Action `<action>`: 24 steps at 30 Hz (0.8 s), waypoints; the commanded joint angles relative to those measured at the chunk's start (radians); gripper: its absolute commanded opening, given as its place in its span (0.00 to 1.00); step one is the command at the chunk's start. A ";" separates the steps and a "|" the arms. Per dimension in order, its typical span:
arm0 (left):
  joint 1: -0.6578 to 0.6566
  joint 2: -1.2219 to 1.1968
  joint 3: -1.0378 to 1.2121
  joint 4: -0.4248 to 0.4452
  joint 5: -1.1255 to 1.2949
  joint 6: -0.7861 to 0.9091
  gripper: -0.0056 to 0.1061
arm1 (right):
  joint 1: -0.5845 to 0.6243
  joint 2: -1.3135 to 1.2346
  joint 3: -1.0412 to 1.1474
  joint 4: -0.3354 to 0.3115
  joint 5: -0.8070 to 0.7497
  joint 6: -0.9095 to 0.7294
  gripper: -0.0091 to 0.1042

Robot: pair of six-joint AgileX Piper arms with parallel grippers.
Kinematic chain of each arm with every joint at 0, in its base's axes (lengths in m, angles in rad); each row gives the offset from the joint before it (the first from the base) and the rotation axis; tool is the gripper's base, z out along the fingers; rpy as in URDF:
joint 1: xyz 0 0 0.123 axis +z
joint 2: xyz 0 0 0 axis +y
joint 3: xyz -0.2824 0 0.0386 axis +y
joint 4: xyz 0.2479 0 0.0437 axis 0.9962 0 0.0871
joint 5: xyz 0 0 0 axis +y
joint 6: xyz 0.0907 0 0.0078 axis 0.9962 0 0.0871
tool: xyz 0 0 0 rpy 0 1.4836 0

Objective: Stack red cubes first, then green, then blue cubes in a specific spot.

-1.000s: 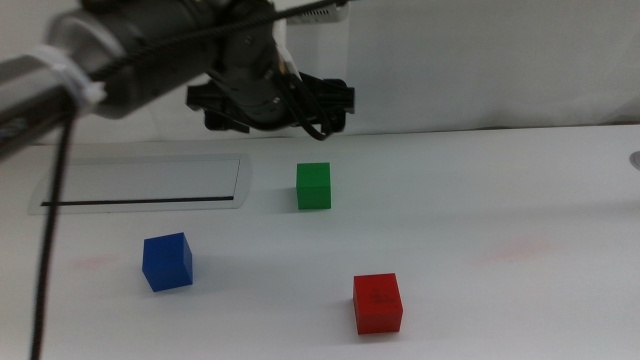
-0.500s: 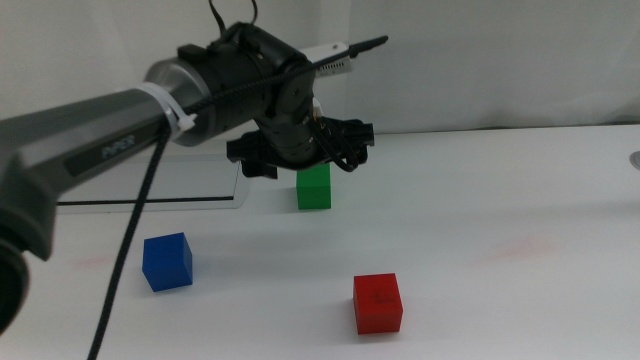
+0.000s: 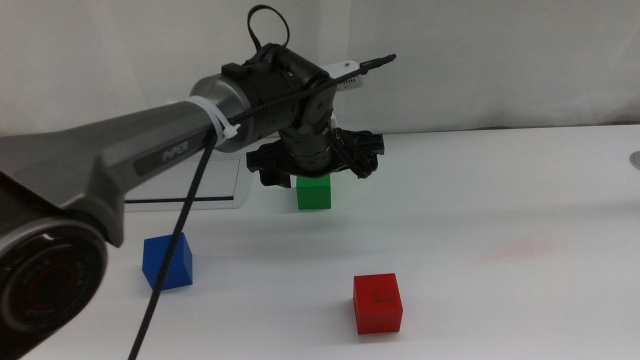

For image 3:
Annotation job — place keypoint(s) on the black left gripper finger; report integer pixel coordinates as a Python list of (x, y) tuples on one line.
[(276, 180), (364, 169)]

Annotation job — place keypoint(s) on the white zip tie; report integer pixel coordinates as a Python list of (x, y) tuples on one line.
[(215, 117)]

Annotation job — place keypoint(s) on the red cube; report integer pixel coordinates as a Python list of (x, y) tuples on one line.
[(377, 305)]

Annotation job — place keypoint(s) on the blue cube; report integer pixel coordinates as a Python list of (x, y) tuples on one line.
[(182, 265)]

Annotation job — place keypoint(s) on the green cube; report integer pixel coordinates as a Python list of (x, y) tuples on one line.
[(313, 192)]

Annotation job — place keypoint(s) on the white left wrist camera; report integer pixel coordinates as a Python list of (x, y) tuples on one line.
[(347, 75)]

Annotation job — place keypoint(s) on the black left Piper arm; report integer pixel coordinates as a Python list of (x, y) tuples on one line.
[(100, 155)]

